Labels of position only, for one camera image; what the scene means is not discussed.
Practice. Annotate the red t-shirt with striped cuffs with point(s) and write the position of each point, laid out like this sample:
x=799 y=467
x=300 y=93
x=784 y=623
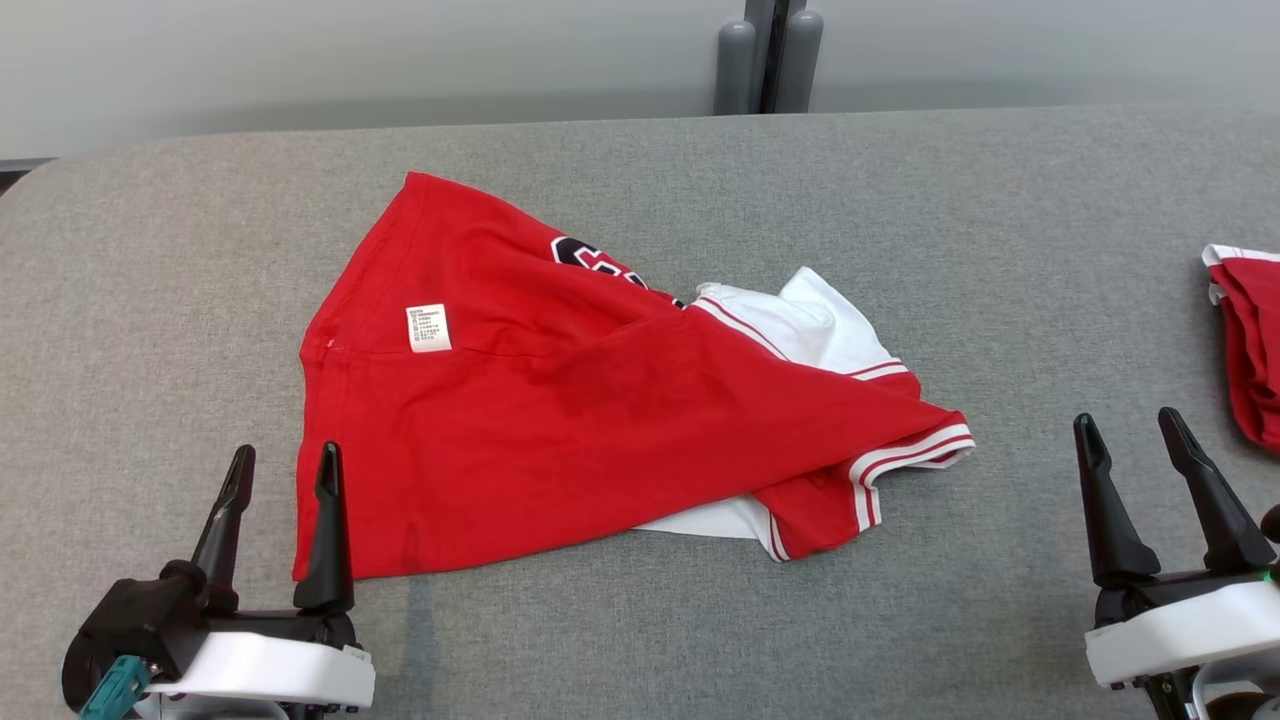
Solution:
x=520 y=450

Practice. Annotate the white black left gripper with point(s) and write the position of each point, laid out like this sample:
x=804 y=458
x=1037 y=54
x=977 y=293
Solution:
x=280 y=670

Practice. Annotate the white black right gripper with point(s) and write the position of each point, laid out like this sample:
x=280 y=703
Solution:
x=1180 y=630

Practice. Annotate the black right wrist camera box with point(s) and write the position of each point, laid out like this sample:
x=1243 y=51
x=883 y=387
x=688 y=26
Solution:
x=1272 y=525

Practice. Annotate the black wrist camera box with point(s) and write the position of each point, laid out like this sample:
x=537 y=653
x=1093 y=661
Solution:
x=130 y=620
x=1272 y=525

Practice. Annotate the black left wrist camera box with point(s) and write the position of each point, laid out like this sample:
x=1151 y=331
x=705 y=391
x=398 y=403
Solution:
x=130 y=620

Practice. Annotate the grey fabric sofa seat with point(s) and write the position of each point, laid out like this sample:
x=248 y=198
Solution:
x=150 y=300

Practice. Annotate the red shorts with white trim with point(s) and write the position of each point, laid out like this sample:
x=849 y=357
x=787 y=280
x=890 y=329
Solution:
x=1255 y=350

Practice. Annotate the grey metal partition post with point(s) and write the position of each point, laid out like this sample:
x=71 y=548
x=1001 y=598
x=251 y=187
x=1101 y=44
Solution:
x=770 y=50

